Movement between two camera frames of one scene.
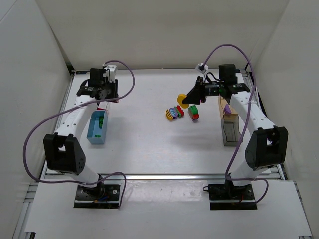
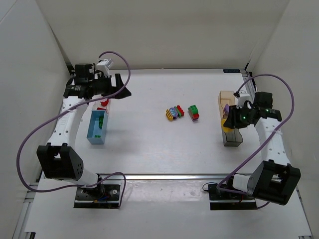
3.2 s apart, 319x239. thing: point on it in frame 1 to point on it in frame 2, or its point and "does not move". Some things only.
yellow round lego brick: [180, 98] to [226, 129]
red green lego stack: [100, 119] does not move
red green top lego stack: [193, 112] does not move
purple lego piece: [227, 108] does not move
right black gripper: [201, 89] to [231, 119]
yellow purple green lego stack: [173, 113] does not move
